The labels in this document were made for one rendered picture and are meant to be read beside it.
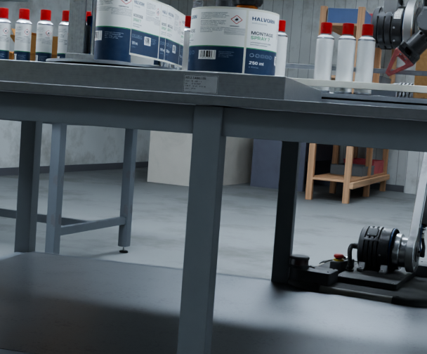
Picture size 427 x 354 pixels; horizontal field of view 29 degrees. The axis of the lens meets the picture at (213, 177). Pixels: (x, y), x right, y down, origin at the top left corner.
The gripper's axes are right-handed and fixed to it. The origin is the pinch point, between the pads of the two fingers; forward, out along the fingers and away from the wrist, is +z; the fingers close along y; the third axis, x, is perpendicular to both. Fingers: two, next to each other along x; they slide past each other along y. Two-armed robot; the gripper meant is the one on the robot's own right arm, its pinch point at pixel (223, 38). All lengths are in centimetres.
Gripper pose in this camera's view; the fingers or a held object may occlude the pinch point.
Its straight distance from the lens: 249.6
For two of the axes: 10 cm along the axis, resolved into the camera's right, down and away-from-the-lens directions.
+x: 2.5, -0.5, 9.7
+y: 9.7, 0.7, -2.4
